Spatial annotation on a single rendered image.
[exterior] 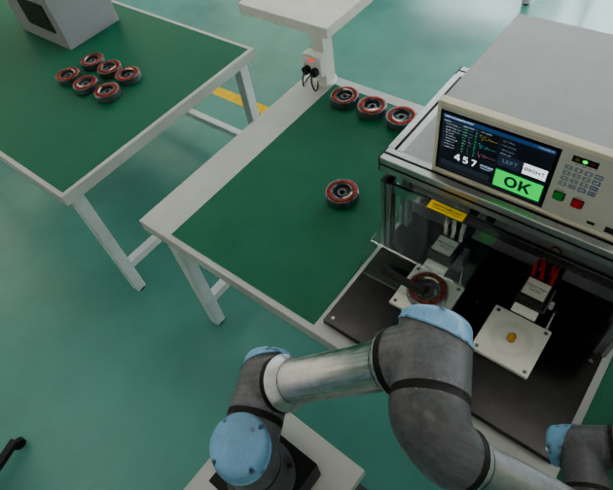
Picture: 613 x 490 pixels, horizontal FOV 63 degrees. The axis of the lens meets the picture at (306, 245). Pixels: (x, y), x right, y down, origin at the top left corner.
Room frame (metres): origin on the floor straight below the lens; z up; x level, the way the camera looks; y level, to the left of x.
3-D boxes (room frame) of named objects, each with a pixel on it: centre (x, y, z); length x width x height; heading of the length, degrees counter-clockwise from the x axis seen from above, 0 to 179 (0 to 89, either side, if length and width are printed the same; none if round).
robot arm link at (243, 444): (0.32, 0.20, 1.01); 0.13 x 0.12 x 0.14; 158
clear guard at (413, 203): (0.70, -0.31, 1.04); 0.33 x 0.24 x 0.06; 133
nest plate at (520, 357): (0.53, -0.46, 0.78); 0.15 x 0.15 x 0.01; 43
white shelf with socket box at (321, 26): (1.67, -0.19, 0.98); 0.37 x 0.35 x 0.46; 43
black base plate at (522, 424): (0.62, -0.39, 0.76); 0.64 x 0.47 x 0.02; 43
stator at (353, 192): (1.15, -0.15, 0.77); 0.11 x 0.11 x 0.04
